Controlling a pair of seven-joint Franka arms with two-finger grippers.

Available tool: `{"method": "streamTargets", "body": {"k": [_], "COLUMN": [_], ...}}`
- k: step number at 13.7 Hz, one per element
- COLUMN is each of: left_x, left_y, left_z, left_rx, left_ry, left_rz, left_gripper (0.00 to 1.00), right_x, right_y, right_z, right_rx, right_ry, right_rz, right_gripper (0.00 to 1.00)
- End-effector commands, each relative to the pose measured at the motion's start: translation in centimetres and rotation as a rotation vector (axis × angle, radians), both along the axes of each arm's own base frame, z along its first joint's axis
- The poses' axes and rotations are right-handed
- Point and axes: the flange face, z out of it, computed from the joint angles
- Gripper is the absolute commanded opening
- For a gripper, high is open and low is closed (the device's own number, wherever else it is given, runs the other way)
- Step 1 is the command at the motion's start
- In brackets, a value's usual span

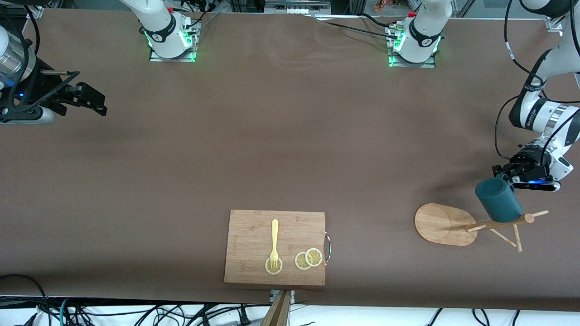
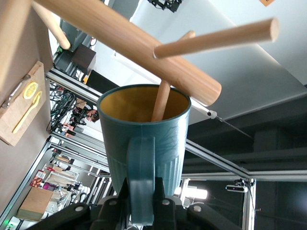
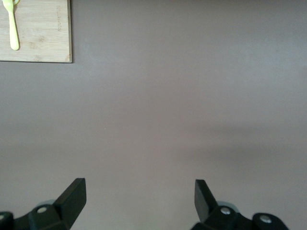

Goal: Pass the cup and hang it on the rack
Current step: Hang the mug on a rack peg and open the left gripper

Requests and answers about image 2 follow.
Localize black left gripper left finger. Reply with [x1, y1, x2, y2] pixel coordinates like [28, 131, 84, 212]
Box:
[28, 177, 131, 230]

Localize cardboard box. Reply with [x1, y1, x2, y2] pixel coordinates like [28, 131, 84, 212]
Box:
[17, 186, 55, 221]

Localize black box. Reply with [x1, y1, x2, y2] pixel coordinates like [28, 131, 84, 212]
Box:
[71, 43, 97, 76]

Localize lemon slice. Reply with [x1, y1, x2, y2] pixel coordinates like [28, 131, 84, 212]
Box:
[23, 81, 39, 100]

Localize bamboo cutting board, metal handle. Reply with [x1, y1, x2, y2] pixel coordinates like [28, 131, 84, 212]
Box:
[0, 61, 47, 147]

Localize teal cup with yellow inside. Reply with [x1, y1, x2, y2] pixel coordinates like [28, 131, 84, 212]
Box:
[96, 83, 192, 226]

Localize wooden cup rack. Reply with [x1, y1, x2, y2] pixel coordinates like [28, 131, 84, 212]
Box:
[0, 0, 280, 123]

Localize yellow plastic fork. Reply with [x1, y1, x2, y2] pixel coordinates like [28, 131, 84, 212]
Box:
[12, 90, 43, 134]

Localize black overhead camera rig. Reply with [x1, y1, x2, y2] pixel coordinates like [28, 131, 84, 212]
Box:
[147, 0, 183, 13]

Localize white rod with black tip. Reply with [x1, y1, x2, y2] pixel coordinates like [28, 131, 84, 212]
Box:
[190, 98, 253, 140]

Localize person with dark hair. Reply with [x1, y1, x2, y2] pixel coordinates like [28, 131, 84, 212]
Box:
[84, 108, 100, 124]

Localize red patterned box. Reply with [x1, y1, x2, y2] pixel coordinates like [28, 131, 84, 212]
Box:
[29, 169, 47, 188]

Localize black monitor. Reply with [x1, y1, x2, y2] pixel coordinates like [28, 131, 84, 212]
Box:
[85, 69, 120, 96]

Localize tangled black cables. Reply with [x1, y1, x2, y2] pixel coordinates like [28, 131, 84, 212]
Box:
[48, 82, 78, 127]

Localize white depth camera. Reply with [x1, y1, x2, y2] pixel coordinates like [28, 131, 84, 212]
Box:
[225, 184, 249, 194]

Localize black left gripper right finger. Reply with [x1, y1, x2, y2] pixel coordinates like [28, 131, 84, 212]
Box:
[153, 176, 241, 230]

